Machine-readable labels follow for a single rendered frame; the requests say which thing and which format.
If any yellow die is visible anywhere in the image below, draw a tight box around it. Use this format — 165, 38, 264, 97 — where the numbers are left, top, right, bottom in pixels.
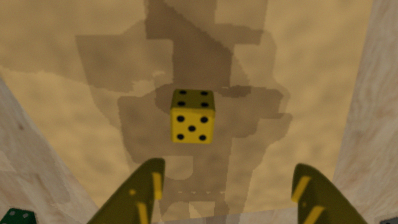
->
170, 89, 216, 144

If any tan mat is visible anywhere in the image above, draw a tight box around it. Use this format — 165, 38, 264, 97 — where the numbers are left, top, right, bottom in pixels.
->
0, 0, 373, 223

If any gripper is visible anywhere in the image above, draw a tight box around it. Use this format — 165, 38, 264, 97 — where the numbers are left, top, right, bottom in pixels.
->
87, 158, 368, 224

